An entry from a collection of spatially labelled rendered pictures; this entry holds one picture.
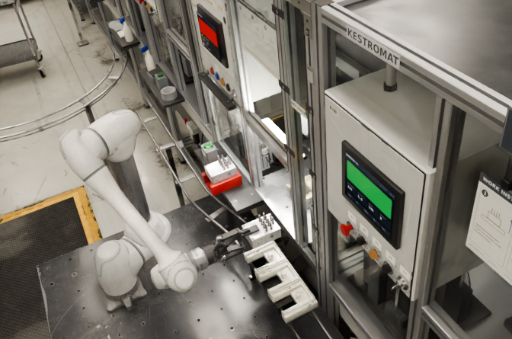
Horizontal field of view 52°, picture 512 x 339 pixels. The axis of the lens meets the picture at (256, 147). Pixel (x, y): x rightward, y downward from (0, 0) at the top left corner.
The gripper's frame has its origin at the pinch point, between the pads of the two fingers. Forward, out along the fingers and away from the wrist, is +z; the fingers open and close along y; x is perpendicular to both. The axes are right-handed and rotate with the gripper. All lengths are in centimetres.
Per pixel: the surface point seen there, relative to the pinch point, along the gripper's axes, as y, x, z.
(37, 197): -104, 215, -91
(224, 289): -35.9, 9.3, -13.5
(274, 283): -20.5, -10.8, 2.6
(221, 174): -3.8, 44.6, 6.1
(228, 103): 32, 44, 15
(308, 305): -15.9, -29.7, 7.2
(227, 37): 64, 41, 19
